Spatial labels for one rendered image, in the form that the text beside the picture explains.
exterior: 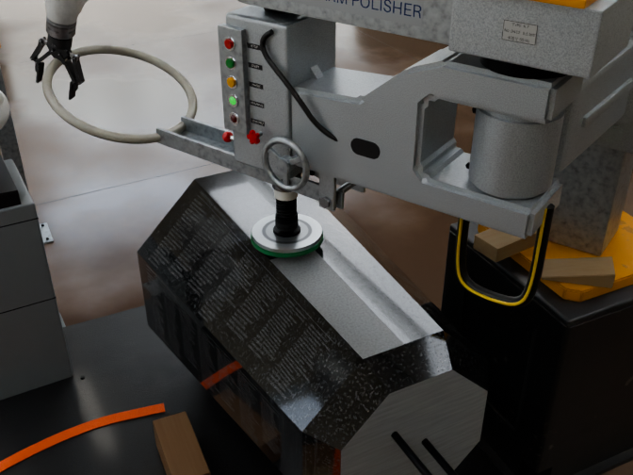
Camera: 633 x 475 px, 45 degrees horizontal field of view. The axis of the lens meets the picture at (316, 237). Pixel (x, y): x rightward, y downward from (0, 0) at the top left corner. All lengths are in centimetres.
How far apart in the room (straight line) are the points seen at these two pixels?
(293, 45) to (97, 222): 247
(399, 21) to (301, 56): 35
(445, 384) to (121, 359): 161
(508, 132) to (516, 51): 19
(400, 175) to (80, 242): 249
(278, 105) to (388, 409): 82
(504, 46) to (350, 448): 102
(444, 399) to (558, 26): 99
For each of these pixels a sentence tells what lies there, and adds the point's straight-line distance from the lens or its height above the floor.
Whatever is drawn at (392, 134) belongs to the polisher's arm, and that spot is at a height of 133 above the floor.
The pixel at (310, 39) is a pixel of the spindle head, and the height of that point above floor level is 149.
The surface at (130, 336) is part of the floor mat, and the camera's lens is 335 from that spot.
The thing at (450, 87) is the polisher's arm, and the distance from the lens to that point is 171.
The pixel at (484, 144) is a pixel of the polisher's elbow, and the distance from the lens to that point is 174.
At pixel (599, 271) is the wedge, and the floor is 82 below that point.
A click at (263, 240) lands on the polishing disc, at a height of 88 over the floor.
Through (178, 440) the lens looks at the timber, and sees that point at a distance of 271.
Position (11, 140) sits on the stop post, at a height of 56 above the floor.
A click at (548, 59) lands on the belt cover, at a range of 158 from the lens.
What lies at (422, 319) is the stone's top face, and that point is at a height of 82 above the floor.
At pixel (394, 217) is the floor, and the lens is 412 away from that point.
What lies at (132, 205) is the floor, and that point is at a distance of 433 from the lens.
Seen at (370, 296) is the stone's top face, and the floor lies 82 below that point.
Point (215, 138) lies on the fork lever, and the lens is 242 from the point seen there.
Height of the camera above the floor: 208
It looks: 32 degrees down
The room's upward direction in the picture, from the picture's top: straight up
